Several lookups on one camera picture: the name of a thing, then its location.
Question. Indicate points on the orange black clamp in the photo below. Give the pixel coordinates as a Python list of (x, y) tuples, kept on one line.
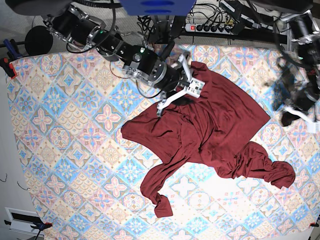
[(8, 68), (40, 225)]

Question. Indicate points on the dark red t-shirt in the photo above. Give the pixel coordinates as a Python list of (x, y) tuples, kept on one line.
[(215, 129)]

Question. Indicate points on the orange black clamp lower left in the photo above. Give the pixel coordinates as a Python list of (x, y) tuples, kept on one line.
[(40, 225)]

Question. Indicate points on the orange clamp lower right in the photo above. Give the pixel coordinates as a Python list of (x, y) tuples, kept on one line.
[(314, 224)]

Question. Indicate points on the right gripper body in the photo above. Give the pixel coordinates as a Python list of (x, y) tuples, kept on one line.
[(178, 84)]

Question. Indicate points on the black round stool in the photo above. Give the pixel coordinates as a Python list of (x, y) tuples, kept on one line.
[(38, 41)]

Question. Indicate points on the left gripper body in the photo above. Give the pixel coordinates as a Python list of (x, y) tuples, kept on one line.
[(304, 100)]

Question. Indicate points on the white power strip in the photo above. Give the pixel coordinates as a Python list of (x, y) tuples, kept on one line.
[(207, 29)]

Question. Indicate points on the orange black clamp upper left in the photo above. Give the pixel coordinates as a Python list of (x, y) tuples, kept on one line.
[(8, 68)]

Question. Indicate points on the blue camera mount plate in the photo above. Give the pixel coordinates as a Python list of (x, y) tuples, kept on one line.
[(157, 7)]

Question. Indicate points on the white floor box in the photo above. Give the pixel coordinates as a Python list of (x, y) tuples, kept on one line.
[(22, 215)]

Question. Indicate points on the patterned tablecloth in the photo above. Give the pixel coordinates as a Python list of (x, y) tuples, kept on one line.
[(84, 177)]

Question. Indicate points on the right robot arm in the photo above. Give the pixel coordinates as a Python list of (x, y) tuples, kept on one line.
[(83, 32)]

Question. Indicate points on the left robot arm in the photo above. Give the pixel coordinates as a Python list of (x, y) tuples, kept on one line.
[(305, 33)]

